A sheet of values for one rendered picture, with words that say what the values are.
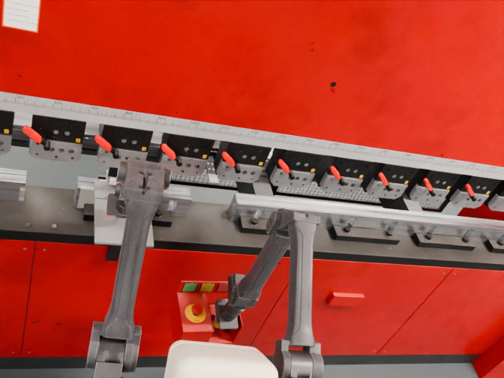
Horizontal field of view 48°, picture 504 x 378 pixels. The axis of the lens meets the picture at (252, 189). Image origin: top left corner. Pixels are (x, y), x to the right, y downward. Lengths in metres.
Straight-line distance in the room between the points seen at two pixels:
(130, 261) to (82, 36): 0.68
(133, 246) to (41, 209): 0.89
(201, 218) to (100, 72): 0.72
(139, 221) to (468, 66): 1.23
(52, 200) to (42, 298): 0.39
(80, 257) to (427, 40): 1.32
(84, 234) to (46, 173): 1.48
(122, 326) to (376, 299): 1.59
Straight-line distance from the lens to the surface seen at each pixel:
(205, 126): 1.79
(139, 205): 1.13
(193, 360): 1.14
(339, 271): 2.36
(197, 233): 2.05
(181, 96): 1.71
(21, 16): 1.59
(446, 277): 2.67
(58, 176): 3.39
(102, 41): 1.61
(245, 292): 1.74
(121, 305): 1.21
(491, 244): 2.77
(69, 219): 1.99
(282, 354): 1.36
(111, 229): 1.81
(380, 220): 2.38
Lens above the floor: 2.34
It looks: 39 degrees down
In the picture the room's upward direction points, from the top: 25 degrees clockwise
